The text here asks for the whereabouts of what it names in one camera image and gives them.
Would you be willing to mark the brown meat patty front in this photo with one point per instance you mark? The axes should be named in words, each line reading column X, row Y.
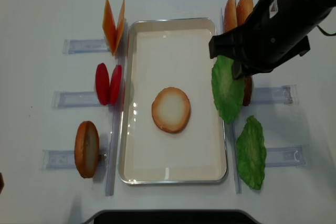
column 248, row 90

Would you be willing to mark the right red tomato slice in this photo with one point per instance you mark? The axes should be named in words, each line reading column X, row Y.
column 115, row 84

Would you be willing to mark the orange cheese slice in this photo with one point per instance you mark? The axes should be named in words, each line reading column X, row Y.
column 120, row 25
column 109, row 27

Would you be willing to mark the right orange cheese slice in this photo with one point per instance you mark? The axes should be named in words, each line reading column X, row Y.
column 120, row 25

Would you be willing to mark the bread slice standing left rack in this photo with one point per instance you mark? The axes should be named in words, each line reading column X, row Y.
column 86, row 149

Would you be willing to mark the white rectangular metal tray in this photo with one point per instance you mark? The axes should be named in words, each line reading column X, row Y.
column 162, row 54

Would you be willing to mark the green lettuce leaf in rack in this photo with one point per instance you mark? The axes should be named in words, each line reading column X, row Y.
column 251, row 154

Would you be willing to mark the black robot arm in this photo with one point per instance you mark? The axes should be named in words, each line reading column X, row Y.
column 315, row 11

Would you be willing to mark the round bread slice on tray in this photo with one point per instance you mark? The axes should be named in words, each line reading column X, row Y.
column 171, row 110

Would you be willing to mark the clear acrylic rack left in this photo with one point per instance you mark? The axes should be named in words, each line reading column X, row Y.
column 62, row 100

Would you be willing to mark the clear acrylic rack right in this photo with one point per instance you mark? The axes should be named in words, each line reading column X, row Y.
column 286, row 137

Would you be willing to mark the bun slice rack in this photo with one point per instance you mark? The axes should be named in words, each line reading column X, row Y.
column 230, row 18
column 243, row 9

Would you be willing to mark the left orange cheese slice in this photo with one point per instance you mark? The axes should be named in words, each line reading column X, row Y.
column 109, row 27

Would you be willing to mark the green lettuce leaf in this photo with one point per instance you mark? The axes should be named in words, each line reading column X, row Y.
column 228, row 93
column 251, row 154

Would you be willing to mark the black robot base front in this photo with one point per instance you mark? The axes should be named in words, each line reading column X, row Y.
column 173, row 216

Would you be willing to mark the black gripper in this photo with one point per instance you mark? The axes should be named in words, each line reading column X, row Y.
column 271, row 35

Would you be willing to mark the left bun slice far rack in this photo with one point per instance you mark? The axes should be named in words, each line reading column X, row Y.
column 230, row 18

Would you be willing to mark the left red tomato slice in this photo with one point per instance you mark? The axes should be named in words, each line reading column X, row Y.
column 102, row 84

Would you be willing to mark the red tomato slice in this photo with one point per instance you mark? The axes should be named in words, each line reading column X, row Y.
column 115, row 84
column 102, row 84

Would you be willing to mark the right bun slice far rack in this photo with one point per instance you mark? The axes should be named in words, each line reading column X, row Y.
column 243, row 9

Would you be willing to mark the clear acrylic rack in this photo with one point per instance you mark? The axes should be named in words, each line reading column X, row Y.
column 286, row 137
column 62, row 100

